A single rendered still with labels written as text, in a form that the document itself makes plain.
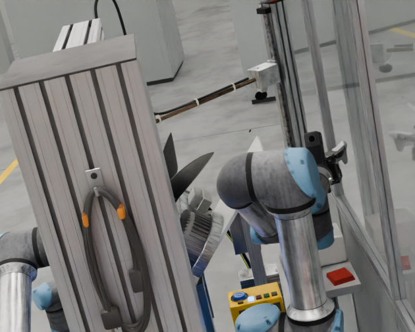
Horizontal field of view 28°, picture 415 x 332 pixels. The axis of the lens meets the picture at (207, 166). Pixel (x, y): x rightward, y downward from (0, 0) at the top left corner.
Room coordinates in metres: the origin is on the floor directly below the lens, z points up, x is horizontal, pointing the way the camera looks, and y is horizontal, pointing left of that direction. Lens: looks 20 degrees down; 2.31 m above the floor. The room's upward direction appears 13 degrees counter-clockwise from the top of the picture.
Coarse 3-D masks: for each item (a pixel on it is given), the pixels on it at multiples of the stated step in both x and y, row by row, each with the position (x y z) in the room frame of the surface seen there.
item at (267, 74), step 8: (264, 64) 2.98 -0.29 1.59; (272, 64) 2.95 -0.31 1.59; (248, 72) 2.95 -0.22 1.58; (256, 72) 2.91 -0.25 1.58; (264, 72) 2.91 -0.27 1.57; (272, 72) 2.93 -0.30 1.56; (256, 80) 2.92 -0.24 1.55; (264, 80) 2.91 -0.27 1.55; (272, 80) 2.93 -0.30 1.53; (280, 80) 2.95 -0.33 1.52; (264, 88) 2.90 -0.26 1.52
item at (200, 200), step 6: (192, 192) 2.96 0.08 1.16; (198, 192) 2.96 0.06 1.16; (204, 192) 2.98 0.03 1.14; (192, 198) 2.92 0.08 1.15; (198, 198) 2.92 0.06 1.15; (204, 198) 2.91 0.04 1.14; (210, 198) 2.94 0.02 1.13; (192, 204) 2.92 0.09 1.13; (198, 204) 2.92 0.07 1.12; (204, 204) 2.91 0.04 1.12; (210, 204) 2.91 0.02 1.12; (198, 210) 2.91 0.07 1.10; (204, 210) 2.91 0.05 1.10
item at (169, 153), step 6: (168, 138) 2.88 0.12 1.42; (168, 144) 2.90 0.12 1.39; (168, 150) 2.90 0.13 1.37; (174, 150) 2.97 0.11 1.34; (168, 156) 2.90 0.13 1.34; (174, 156) 2.97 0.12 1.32; (168, 162) 2.90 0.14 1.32; (174, 162) 2.97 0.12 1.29; (168, 168) 2.90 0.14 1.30; (174, 168) 2.96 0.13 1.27; (174, 174) 2.95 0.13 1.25
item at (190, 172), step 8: (200, 160) 2.60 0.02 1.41; (208, 160) 2.65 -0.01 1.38; (184, 168) 2.52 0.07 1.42; (192, 168) 2.60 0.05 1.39; (200, 168) 2.65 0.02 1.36; (176, 176) 2.52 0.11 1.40; (184, 176) 2.61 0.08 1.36; (192, 176) 2.65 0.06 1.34; (176, 184) 2.62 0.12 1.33; (184, 184) 2.65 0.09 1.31; (176, 192) 2.66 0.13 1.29
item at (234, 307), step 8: (248, 288) 2.28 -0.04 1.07; (256, 288) 2.27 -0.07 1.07; (264, 288) 2.26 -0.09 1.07; (272, 288) 2.25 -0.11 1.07; (232, 296) 2.25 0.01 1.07; (248, 296) 2.23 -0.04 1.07; (272, 296) 2.20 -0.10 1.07; (280, 296) 2.19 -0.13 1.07; (232, 304) 2.20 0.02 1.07; (240, 304) 2.19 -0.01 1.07; (248, 304) 2.19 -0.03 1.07; (256, 304) 2.19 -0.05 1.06; (232, 312) 2.19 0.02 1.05
